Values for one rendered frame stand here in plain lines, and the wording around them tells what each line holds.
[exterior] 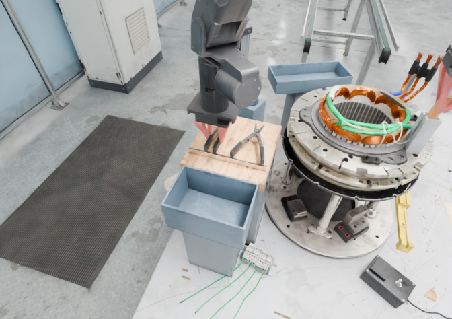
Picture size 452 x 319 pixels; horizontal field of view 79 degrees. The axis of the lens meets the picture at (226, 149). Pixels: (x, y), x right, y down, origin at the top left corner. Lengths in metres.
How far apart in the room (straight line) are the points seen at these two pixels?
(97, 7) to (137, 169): 1.32
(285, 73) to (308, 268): 0.62
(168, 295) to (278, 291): 0.27
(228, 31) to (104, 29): 2.24
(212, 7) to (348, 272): 0.70
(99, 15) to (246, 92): 2.26
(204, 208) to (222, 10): 0.40
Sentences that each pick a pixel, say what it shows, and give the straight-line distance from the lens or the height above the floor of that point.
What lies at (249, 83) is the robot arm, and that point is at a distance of 0.45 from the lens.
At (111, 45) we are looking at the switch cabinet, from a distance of 2.70.
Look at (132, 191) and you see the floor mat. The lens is 1.96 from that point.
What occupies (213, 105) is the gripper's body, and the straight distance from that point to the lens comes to 0.53.
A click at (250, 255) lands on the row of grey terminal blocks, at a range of 0.77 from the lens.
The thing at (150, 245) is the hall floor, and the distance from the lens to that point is 1.73.
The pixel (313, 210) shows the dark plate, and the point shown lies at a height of 0.78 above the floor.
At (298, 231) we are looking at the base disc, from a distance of 0.83.
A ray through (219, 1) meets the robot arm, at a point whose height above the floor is 1.39.
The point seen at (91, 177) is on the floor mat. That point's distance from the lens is 2.15.
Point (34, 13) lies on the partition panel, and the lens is 2.83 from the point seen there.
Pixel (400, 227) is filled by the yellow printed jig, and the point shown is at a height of 0.79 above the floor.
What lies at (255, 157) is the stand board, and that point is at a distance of 0.61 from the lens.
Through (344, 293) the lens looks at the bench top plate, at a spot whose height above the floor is 0.78.
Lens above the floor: 1.51
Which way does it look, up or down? 45 degrees down
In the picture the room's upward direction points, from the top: straight up
